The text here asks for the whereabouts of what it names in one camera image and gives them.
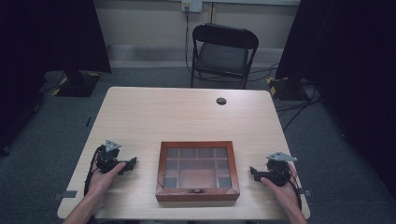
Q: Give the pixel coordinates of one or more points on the black folding chair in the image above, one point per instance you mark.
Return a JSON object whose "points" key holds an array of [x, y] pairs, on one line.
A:
{"points": [[223, 54]]}

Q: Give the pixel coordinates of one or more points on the black curtain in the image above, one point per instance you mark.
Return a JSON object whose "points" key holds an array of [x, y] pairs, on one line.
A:
{"points": [[49, 46], [348, 77]]}

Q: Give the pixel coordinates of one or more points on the wooden box with glass lid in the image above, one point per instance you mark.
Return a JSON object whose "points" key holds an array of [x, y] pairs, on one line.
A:
{"points": [[197, 171]]}

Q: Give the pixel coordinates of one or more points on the person's right hand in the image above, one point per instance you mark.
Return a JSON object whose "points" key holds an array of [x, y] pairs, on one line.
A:
{"points": [[285, 191]]}

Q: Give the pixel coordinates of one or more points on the white wall socket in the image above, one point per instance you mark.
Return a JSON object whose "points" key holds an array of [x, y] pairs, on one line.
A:
{"points": [[191, 5]]}

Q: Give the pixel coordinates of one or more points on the black stand base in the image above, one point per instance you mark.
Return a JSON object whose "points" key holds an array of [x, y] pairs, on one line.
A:
{"points": [[77, 82], [288, 88]]}

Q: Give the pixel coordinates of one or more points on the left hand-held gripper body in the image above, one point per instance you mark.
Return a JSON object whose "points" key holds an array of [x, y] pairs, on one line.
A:
{"points": [[107, 157]]}

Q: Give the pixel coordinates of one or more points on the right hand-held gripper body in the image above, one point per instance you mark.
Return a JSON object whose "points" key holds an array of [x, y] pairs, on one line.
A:
{"points": [[278, 169]]}

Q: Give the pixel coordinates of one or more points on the person's left hand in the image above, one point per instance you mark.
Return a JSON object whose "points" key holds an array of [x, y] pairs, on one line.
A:
{"points": [[104, 180]]}

